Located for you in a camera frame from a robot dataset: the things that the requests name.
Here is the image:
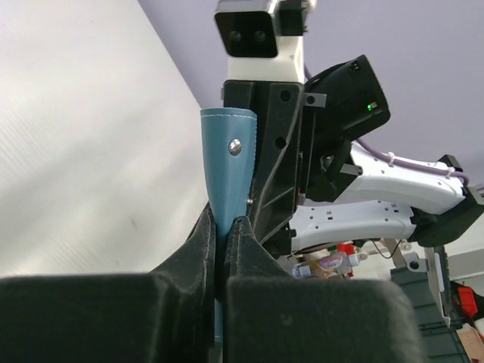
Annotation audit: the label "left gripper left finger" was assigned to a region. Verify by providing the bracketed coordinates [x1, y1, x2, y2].
[1, 209, 216, 362]

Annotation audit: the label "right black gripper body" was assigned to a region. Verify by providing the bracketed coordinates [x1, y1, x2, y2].
[223, 80, 305, 257]

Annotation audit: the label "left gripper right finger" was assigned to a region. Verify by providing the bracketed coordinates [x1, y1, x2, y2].
[223, 217, 426, 362]

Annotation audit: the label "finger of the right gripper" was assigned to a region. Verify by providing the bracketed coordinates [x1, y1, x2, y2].
[250, 82, 304, 244]

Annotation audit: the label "blue card holder wallet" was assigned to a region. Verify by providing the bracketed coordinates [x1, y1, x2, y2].
[200, 107, 257, 345]

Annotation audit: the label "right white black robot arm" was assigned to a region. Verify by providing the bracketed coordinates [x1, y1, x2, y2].
[224, 55, 483, 256]

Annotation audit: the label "background clutter bottles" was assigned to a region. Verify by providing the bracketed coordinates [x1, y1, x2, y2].
[292, 242, 369, 280]

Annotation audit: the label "grey background crate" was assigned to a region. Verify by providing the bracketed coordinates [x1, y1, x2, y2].
[390, 268, 470, 363]

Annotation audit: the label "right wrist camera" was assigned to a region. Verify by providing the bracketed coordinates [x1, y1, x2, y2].
[214, 0, 317, 83]

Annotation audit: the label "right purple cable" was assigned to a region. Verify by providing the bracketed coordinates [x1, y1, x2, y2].
[302, 60, 472, 186]

